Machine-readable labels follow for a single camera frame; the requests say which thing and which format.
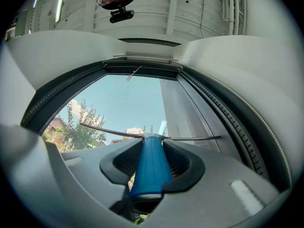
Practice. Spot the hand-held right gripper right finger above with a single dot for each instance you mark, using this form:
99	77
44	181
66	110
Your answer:
213	198

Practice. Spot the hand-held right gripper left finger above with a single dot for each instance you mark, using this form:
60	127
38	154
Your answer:
71	186

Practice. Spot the large window glass pane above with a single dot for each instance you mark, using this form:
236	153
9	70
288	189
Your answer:
118	98

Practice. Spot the thin leafy tree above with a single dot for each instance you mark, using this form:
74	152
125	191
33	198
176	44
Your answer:
83	132

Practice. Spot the brick building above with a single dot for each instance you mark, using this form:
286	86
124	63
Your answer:
55	127

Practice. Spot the dark-framed window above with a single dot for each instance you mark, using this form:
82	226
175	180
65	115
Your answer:
59	91

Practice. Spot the white ceiling pipes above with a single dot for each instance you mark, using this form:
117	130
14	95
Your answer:
231	13

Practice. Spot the black head camera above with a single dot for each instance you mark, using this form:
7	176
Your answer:
121	15

